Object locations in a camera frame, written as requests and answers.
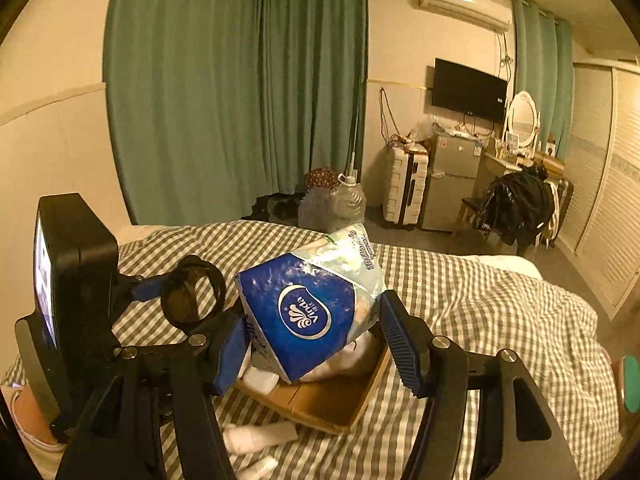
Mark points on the black wall television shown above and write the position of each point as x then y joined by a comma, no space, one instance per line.
468,91

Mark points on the white purple tube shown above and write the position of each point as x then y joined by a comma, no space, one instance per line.
259,470

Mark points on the small white figurine bottle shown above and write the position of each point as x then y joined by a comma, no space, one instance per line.
255,375

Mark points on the white air conditioner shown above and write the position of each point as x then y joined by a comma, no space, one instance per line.
484,13

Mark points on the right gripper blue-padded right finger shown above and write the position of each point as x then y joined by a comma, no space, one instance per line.
517,435

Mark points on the large green curtain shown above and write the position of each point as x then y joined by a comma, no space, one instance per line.
215,103

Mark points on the cardboard box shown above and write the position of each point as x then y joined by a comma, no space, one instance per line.
333,405

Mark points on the checkered bed cover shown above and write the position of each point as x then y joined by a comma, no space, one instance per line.
481,308

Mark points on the dressing table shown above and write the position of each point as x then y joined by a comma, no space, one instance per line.
492,168

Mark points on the brown patterned bag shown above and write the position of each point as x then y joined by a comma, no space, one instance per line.
321,178

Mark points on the green window curtain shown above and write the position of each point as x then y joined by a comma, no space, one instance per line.
544,69

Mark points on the white oval mirror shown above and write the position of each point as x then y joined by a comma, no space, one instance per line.
522,124

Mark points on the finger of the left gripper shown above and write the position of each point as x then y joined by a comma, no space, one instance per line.
148,289
223,326

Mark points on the blue tissue pack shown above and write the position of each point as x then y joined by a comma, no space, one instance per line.
306,305

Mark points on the white suitcase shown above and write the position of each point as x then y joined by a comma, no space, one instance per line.
405,180

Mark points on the large water jug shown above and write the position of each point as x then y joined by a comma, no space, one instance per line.
347,203

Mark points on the black clothes on chair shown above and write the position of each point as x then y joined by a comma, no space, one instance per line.
517,206

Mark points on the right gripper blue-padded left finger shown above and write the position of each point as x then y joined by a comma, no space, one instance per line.
118,434

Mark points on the white louvered wardrobe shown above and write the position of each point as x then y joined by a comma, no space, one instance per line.
600,233

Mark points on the silver mini fridge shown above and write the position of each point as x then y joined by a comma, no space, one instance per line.
452,171

